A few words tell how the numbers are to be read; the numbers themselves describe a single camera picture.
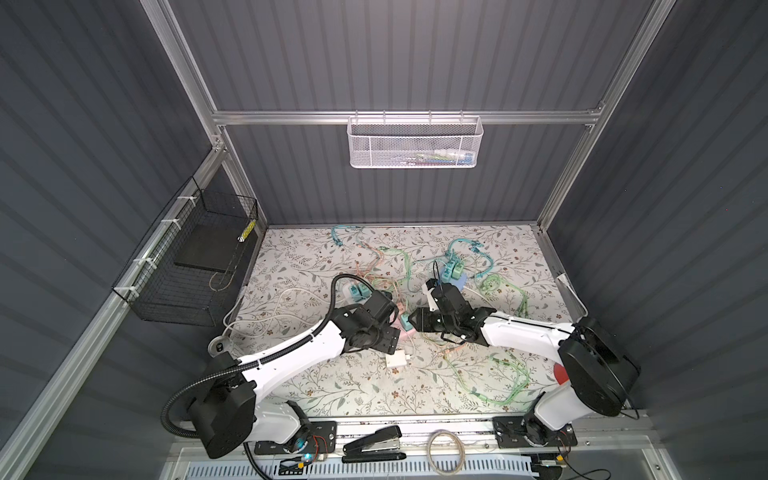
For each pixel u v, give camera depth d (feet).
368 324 2.03
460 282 3.28
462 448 2.32
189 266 2.42
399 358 2.80
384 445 2.41
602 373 1.51
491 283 3.38
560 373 1.88
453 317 2.23
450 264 3.25
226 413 1.32
